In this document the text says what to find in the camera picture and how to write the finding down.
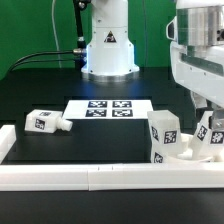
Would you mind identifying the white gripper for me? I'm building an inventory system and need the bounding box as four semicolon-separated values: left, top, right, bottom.
170;43;224;131

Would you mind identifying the white round stool seat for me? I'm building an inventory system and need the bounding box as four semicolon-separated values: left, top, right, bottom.
149;132;224;165

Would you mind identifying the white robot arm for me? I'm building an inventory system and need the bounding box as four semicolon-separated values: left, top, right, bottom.
81;0;224;131

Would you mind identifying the white marker sheet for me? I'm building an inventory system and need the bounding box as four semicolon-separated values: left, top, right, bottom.
63;100;153;120

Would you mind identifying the white front fence rail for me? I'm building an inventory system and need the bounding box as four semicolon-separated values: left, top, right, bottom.
0;163;224;191

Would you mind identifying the white fence rail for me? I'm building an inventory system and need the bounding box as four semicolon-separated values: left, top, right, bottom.
0;125;16;164
0;163;224;191

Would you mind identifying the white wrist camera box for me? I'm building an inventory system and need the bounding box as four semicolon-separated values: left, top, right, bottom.
166;17;178;41

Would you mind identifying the black camera stand pole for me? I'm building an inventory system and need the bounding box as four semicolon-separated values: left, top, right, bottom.
72;0;90;70

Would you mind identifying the grey thin cable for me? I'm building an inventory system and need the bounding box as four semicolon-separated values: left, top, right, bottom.
50;0;63;69

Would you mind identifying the black cable pair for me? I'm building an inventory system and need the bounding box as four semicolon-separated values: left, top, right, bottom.
9;49;84;72

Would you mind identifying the white left fence rail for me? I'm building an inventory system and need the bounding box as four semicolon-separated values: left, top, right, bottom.
0;125;16;164

